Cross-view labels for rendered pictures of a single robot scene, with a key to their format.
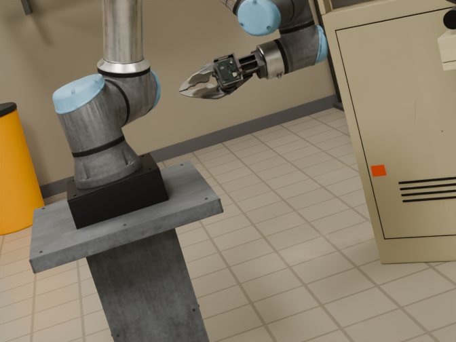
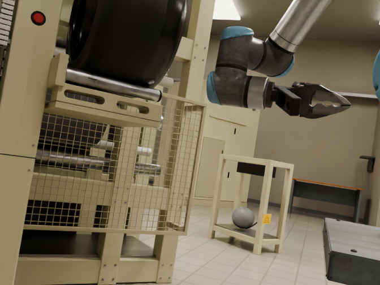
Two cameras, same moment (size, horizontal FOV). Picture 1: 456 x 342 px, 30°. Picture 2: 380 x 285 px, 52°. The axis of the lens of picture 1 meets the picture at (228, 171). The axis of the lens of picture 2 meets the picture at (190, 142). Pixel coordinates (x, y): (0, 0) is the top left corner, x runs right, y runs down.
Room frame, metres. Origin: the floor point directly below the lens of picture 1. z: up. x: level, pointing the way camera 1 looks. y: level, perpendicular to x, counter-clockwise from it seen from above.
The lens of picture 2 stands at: (3.12, 0.15, 0.69)
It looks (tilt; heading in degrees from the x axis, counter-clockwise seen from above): 3 degrees up; 206
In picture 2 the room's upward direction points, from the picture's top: 9 degrees clockwise
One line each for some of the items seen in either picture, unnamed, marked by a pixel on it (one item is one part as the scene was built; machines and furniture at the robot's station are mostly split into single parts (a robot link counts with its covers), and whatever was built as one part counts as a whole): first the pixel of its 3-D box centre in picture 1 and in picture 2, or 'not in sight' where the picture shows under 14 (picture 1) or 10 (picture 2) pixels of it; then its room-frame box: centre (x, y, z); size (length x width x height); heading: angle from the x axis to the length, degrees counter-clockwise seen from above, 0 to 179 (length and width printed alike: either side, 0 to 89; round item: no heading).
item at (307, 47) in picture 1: (300, 48); (229, 88); (2.10, -0.26, 0.91); 0.12 x 0.09 x 0.10; 98
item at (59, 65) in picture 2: not in sight; (49, 76); (2.15, -0.90, 0.90); 0.40 x 0.03 x 0.10; 57
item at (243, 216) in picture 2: not in sight; (249, 201); (-0.42, -0.90, 0.40); 0.60 x 0.35 x 0.80; 68
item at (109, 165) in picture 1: (103, 159); not in sight; (2.28, 0.32, 0.73); 0.19 x 0.19 x 0.10
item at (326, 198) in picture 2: not in sight; (323, 200); (-4.71, -0.75, 0.33); 1.24 x 0.64 x 0.66; 98
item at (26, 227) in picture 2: not in sight; (115, 157); (1.63, -0.96, 0.65); 0.90 x 0.02 x 0.70; 147
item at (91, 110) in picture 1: (88, 111); not in sight; (2.29, 0.32, 0.87); 0.17 x 0.15 x 0.18; 146
